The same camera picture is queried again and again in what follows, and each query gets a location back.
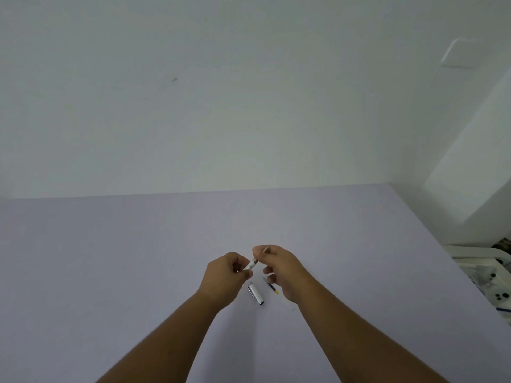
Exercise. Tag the person's right hand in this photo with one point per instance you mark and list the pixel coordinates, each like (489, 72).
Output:
(288, 275)

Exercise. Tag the person's left hand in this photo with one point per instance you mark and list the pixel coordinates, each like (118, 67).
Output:
(217, 281)

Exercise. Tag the person's right thumb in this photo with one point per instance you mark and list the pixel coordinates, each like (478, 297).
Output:
(261, 251)

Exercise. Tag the person's left thumb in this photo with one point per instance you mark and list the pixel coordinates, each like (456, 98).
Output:
(244, 274)

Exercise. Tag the white pen barrel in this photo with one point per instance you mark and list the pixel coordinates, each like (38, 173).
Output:
(251, 264)

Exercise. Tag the person's left forearm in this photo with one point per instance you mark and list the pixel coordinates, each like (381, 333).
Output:
(159, 339)

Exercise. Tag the person's right forearm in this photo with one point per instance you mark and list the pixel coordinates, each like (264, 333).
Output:
(359, 335)

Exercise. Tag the white pen cap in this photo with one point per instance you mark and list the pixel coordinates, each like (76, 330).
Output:
(255, 294)

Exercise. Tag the pen ink refill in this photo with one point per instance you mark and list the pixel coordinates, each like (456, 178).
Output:
(272, 286)

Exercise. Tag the white plastic chair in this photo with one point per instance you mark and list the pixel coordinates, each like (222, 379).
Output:
(485, 261)

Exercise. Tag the white smartphone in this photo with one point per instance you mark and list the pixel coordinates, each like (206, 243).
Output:
(501, 297)

